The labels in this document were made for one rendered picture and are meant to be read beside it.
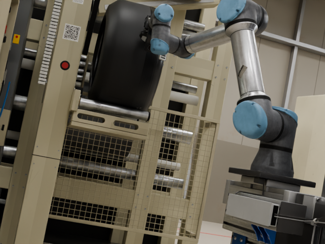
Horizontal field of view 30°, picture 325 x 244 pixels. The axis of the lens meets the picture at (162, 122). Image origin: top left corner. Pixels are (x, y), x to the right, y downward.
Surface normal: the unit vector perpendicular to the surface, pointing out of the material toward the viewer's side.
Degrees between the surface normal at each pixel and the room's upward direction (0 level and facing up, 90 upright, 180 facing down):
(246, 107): 97
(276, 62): 90
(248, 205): 90
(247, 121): 97
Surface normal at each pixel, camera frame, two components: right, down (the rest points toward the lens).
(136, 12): 0.29, -0.71
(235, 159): 0.37, 0.00
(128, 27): 0.27, -0.36
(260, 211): -0.91, -0.20
